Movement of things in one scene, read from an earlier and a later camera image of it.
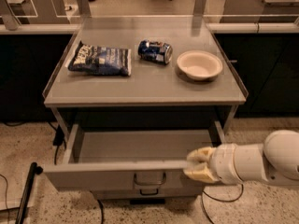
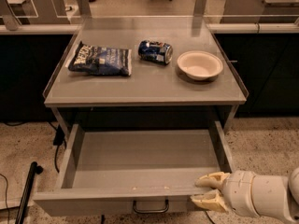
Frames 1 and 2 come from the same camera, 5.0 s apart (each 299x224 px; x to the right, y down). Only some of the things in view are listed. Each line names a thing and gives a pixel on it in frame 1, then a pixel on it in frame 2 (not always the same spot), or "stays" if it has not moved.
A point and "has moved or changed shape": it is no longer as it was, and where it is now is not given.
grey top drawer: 128,157 has moved or changed shape
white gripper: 224,163 -> 239,189
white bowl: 199,64 stays
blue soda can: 155,51 stays
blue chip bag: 103,60 stays
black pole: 34,171 stays
